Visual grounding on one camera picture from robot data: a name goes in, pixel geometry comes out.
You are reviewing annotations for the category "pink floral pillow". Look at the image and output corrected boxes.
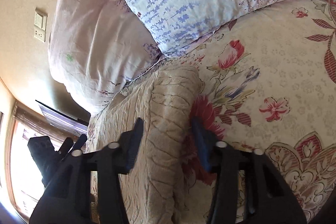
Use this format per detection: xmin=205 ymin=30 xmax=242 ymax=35
xmin=48 ymin=0 xmax=161 ymax=114

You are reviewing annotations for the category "white wall switch socket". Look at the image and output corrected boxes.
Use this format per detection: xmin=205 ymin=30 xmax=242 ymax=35
xmin=34 ymin=8 xmax=48 ymax=43

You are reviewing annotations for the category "wooden window frame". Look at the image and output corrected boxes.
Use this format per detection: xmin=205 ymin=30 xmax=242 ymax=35
xmin=0 ymin=77 xmax=89 ymax=222

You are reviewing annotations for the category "floral bed quilt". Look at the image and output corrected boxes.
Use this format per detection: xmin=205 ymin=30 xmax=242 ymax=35
xmin=86 ymin=0 xmax=336 ymax=224

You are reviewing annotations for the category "beige cable-knit sweater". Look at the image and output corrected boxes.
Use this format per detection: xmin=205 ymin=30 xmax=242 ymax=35
xmin=86 ymin=64 xmax=200 ymax=223

